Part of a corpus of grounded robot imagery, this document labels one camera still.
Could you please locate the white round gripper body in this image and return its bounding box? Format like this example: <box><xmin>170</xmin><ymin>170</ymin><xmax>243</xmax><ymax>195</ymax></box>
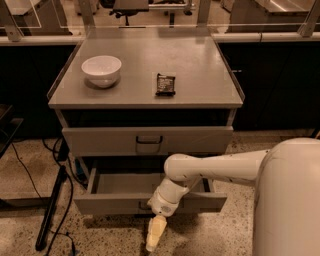
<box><xmin>147</xmin><ymin>191</ymin><xmax>181</xmax><ymax>217</ymax></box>

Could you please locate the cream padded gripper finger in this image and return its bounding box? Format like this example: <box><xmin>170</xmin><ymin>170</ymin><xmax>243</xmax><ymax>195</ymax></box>
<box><xmin>146</xmin><ymin>215</ymin><xmax>167</xmax><ymax>252</ymax></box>

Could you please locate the grey drawer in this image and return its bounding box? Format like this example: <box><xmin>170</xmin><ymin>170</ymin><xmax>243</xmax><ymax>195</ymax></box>
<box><xmin>74</xmin><ymin>168</ymin><xmax>227</xmax><ymax>215</ymax></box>
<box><xmin>62</xmin><ymin>126</ymin><xmax>233</xmax><ymax>157</ymax></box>

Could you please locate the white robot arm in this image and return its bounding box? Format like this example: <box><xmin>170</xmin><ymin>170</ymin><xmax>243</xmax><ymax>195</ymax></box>
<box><xmin>146</xmin><ymin>138</ymin><xmax>320</xmax><ymax>256</ymax></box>

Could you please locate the grey top drawer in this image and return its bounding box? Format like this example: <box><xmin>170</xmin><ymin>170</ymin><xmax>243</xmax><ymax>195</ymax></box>
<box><xmin>62</xmin><ymin>126</ymin><xmax>233</xmax><ymax>157</ymax></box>

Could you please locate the grey drawer cabinet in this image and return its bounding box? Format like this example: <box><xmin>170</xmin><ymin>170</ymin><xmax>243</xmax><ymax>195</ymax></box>
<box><xmin>46</xmin><ymin>27</ymin><xmax>245</xmax><ymax>218</ymax></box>

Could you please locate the black floor bar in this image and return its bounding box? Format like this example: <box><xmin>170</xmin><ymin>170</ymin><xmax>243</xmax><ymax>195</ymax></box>
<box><xmin>35</xmin><ymin>166</ymin><xmax>66</xmax><ymax>251</ymax></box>

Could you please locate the dark snack bar packet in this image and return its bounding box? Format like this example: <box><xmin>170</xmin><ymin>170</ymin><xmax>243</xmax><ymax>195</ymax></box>
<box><xmin>155</xmin><ymin>73</ymin><xmax>175</xmax><ymax>96</ymax></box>

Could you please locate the white ceramic bowl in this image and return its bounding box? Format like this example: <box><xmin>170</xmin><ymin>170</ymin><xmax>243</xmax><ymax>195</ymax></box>
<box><xmin>81</xmin><ymin>55</ymin><xmax>122</xmax><ymax>88</ymax></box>

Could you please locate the dark side table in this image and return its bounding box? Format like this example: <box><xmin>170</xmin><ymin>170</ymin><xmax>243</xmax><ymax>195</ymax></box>
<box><xmin>0</xmin><ymin>104</ymin><xmax>24</xmax><ymax>158</ymax></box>

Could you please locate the black office chair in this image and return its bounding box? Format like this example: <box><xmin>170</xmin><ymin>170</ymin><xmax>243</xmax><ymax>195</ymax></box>
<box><xmin>99</xmin><ymin>0</ymin><xmax>194</xmax><ymax>26</ymax></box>

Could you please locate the black floor cable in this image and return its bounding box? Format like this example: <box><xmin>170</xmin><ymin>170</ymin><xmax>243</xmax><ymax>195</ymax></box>
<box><xmin>0</xmin><ymin>129</ymin><xmax>94</xmax><ymax>256</ymax></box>

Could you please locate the white horizontal rail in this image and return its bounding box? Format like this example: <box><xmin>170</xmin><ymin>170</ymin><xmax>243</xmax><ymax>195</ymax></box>
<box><xmin>0</xmin><ymin>31</ymin><xmax>320</xmax><ymax>47</ymax></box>

